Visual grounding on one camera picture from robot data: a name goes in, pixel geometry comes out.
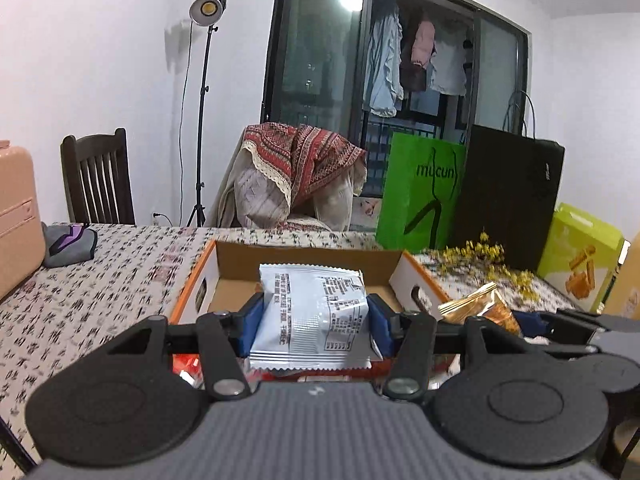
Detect pink hard suitcase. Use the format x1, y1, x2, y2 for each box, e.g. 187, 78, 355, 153
0, 140, 46, 299

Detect hanging clothes on balcony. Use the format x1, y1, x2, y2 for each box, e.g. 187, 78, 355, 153
362, 2, 473, 118

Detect yellow green snack box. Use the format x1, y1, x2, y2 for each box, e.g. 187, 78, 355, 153
537, 203, 625, 312

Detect cloth covered armchair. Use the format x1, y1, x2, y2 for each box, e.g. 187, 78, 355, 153
208, 122, 367, 232

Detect dark wooden chair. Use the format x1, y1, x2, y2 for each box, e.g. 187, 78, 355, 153
60, 128, 136, 226

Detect yellow flower branch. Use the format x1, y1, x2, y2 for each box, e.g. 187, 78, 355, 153
426, 232, 539, 301

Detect white silver snack packet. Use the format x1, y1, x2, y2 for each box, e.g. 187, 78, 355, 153
248, 263, 378, 372

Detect cracker chip snack bag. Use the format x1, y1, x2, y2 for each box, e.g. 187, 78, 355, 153
438, 282, 523, 336

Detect calligraphy print tablecloth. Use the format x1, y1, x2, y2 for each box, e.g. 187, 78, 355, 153
0, 221, 582, 466

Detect orange cardboard pumpkin box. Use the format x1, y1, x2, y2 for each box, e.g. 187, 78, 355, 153
168, 240, 449, 324

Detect black paper bag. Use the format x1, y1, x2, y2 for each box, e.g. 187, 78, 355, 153
451, 90, 566, 273

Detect green mucun paper bag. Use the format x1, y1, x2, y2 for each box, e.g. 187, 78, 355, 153
376, 132, 466, 254

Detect grey purple pouch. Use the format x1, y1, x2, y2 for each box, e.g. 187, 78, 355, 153
41, 223, 98, 269

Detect red foil snack bag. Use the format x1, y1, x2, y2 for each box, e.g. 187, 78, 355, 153
172, 354, 203, 389

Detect studio lamp on stand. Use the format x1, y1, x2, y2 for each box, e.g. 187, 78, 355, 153
177, 0, 228, 228

